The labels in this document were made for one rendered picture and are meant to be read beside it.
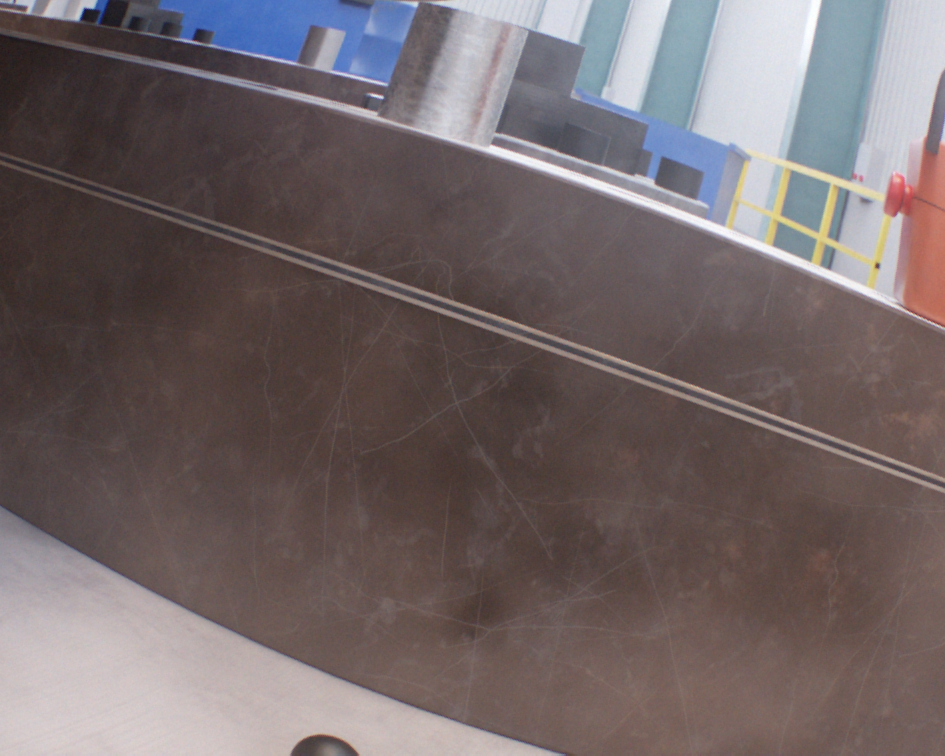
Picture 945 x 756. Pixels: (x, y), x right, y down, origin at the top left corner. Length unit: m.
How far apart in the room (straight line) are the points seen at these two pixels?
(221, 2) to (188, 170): 5.00
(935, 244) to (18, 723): 0.68
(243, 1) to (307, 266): 5.04
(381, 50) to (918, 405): 8.82
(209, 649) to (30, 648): 0.18
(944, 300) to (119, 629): 0.62
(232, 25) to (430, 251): 5.07
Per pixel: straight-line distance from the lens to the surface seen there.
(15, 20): 2.75
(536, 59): 2.03
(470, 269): 0.97
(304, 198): 1.00
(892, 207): 1.00
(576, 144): 1.94
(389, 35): 9.68
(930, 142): 0.95
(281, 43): 6.00
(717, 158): 10.37
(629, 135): 2.06
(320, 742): 0.83
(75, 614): 1.00
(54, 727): 0.83
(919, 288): 0.96
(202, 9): 6.03
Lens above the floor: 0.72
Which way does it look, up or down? 9 degrees down
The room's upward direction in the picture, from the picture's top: 18 degrees clockwise
